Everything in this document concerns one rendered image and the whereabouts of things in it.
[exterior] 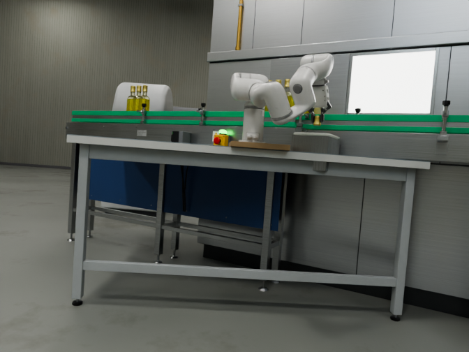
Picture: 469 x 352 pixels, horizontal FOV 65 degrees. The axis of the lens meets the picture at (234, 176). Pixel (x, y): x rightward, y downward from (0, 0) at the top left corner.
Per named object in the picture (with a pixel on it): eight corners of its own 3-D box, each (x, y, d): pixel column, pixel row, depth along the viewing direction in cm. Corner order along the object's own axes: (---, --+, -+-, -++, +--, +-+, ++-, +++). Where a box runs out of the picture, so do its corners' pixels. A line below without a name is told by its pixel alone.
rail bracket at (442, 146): (447, 155, 166) (451, 105, 165) (448, 153, 151) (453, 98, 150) (435, 154, 168) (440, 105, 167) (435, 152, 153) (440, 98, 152)
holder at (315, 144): (340, 156, 186) (342, 140, 186) (326, 154, 162) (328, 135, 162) (308, 154, 195) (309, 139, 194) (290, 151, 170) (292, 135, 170)
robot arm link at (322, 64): (295, 87, 153) (306, 70, 169) (326, 86, 148) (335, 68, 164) (293, 67, 149) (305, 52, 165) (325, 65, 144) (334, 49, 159)
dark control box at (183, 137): (190, 146, 220) (190, 132, 219) (182, 145, 213) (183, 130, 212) (179, 146, 224) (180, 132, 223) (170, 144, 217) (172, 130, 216)
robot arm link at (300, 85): (274, 74, 154) (285, 107, 160) (258, 94, 138) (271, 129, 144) (312, 64, 145) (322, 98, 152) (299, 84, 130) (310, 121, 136)
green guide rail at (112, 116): (295, 127, 191) (296, 111, 190) (294, 126, 190) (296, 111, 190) (72, 121, 274) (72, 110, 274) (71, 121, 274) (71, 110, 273)
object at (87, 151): (402, 321, 171) (417, 168, 167) (70, 305, 162) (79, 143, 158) (392, 313, 180) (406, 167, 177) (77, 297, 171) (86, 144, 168)
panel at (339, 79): (433, 116, 185) (439, 48, 183) (433, 116, 182) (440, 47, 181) (269, 115, 228) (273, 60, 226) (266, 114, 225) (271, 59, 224)
